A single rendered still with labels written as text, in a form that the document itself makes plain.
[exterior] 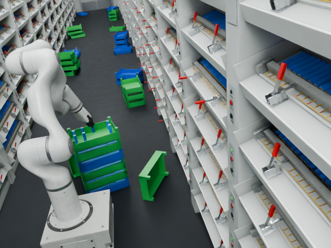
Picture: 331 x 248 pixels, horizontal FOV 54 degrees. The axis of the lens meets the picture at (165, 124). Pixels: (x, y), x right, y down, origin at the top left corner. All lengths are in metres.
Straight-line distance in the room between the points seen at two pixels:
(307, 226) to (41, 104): 1.11
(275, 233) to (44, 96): 1.03
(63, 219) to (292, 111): 1.20
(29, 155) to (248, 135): 0.90
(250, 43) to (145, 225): 1.46
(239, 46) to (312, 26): 0.31
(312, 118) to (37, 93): 1.11
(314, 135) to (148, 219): 1.58
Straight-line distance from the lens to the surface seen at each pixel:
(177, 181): 2.33
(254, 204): 1.05
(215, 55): 1.09
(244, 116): 0.93
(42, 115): 1.44
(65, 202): 1.55
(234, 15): 0.85
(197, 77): 1.42
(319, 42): 0.56
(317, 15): 0.61
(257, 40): 0.86
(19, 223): 2.39
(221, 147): 1.29
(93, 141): 2.10
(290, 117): 0.69
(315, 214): 0.76
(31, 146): 1.45
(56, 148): 1.41
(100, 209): 1.63
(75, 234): 1.55
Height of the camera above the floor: 1.47
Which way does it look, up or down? 29 degrees down
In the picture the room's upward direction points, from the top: 7 degrees counter-clockwise
